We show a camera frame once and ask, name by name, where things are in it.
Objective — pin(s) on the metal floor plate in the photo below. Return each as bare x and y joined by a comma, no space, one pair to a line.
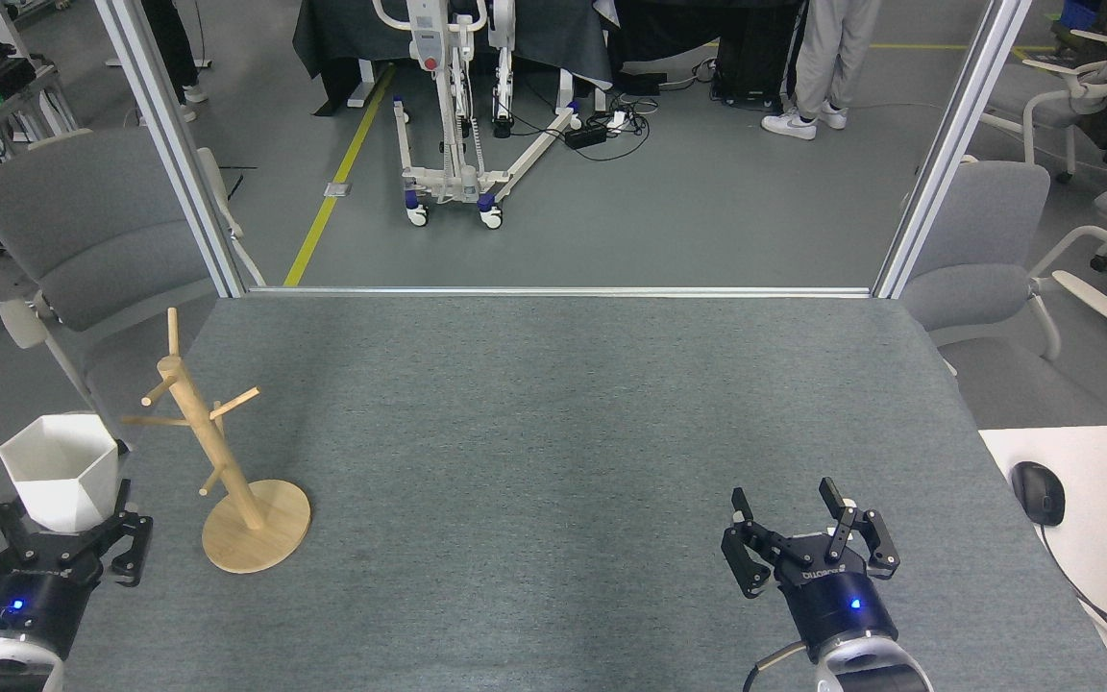
337,189

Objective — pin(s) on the black computer mouse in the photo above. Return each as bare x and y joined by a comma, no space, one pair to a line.
1039,492

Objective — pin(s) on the person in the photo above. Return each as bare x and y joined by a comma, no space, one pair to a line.
174,43
827,58

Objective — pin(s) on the black table cloth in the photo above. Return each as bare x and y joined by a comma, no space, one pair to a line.
534,38

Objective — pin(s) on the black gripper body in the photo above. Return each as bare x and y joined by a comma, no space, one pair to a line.
30,601
837,605

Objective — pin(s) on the black power strip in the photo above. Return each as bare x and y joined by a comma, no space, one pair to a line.
586,135

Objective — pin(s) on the silver frame post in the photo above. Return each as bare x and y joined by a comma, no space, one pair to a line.
957,125
164,144

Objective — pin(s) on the white-framed office chair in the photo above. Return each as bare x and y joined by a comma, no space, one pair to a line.
1106,67

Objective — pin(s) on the white stand on wheels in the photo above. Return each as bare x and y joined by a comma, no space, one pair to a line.
429,43

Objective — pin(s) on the white faceted cup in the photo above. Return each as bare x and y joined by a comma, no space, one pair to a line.
59,471

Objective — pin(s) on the wooden cup rack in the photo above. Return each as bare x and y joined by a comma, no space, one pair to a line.
256,538

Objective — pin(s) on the black equipment case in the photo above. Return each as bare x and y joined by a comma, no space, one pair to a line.
755,58

